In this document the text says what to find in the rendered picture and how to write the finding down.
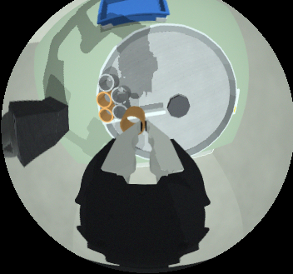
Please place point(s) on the bronze bushing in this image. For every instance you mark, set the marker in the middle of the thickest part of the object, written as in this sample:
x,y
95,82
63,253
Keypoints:
x,y
102,102
132,112
104,116

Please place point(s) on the grey metal sleeve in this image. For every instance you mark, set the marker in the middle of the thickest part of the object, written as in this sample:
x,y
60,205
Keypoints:
x,y
117,113
115,96
102,82

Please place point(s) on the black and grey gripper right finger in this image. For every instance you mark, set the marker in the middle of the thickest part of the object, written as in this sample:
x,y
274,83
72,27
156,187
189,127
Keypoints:
x,y
168,158

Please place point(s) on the blue rectangular crate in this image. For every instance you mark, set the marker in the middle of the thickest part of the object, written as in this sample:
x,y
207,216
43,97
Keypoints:
x,y
133,11

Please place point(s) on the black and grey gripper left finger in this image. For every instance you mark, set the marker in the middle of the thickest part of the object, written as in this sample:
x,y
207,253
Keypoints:
x,y
118,157

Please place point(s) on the grey round turntable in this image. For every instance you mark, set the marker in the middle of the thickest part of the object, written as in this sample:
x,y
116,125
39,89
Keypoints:
x,y
181,73

